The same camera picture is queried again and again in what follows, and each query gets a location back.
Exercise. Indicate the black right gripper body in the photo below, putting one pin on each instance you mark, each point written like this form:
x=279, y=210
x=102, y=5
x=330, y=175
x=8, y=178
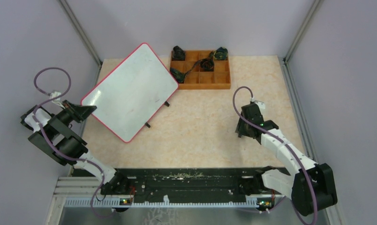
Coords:
x=243, y=127

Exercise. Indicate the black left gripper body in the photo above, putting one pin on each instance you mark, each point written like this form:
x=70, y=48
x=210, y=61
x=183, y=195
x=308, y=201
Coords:
x=71, y=111

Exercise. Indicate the white whiteboard with red rim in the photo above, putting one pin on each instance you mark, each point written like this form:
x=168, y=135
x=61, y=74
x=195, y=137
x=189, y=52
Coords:
x=132, y=93

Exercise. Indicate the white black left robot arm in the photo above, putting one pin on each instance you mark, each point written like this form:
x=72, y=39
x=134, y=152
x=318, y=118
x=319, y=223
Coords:
x=53, y=136

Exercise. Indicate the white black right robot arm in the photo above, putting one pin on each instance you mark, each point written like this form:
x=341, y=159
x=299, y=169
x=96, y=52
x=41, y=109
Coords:
x=310, y=186

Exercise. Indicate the orange wooden compartment tray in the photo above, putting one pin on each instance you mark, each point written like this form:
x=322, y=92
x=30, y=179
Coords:
x=219, y=79

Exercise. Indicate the dark patterned long cloth strip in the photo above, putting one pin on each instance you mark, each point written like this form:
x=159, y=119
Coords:
x=185, y=72

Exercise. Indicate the dark rolled cloth right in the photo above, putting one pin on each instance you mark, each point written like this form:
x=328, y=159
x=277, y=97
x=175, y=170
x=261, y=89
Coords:
x=221, y=54

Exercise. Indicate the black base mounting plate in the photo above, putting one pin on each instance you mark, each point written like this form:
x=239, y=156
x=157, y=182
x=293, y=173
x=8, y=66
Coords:
x=194, y=187

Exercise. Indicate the black rolled cloth left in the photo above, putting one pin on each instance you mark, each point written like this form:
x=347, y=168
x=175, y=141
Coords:
x=178, y=54

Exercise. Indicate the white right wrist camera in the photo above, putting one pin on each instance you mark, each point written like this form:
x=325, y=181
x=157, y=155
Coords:
x=260, y=104

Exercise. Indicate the aluminium right corner post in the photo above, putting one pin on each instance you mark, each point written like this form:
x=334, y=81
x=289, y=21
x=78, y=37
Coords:
x=316, y=4

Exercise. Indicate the aluminium corner post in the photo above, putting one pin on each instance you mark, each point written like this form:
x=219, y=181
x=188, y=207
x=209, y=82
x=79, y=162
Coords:
x=316, y=4
x=85, y=39

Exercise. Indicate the aluminium front frame rail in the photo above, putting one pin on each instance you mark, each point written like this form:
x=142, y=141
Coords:
x=82, y=192

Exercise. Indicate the aluminium left corner post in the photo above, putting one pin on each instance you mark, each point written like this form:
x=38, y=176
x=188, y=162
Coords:
x=85, y=39

